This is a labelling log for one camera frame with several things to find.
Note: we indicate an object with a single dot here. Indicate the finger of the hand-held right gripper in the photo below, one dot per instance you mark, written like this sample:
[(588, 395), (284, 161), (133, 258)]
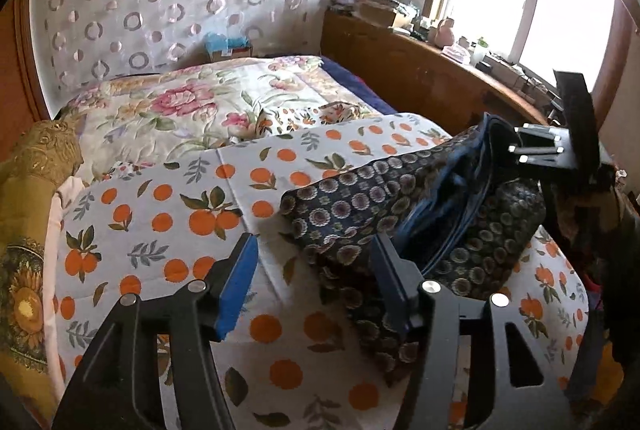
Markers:
[(542, 149), (575, 124)]

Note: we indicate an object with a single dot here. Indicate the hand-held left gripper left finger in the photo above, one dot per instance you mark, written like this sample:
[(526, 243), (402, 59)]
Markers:
[(237, 285)]

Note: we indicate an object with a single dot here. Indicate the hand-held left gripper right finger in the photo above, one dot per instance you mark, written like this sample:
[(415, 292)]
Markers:
[(390, 285)]

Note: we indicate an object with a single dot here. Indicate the navy medallion-print garment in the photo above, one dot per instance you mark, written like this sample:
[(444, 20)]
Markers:
[(350, 195)]

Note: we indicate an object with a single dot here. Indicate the white boxes on ledge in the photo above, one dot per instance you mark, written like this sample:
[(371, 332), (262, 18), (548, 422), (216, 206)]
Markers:
[(515, 72)]

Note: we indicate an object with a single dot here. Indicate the orange fruit print bedsheet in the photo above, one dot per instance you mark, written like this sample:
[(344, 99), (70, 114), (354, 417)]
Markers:
[(175, 190)]

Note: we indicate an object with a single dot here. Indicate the white bottle with green cap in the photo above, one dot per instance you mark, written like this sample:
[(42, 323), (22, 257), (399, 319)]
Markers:
[(479, 52)]

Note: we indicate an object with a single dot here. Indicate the pink figurine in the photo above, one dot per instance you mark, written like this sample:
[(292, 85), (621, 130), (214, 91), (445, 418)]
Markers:
[(445, 32)]

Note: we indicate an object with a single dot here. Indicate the floral quilt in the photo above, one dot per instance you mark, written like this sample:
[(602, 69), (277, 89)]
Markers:
[(175, 109)]

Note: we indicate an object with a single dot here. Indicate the pale pink cloth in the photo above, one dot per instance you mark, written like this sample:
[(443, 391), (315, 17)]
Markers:
[(67, 195)]

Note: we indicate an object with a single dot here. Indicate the dark blue blanket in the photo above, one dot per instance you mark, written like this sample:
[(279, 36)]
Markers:
[(350, 82)]

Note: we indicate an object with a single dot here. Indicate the stack of books and papers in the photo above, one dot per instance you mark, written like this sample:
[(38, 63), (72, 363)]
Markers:
[(380, 7)]

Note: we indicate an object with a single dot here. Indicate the gold embroidered pillow cover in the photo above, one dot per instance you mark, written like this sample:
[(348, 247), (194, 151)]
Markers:
[(25, 210)]

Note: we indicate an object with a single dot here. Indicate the cardboard box with blue tissue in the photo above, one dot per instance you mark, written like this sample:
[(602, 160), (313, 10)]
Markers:
[(225, 47)]

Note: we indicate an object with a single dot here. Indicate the wooden wardrobe panel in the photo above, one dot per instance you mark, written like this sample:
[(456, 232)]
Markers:
[(20, 74)]

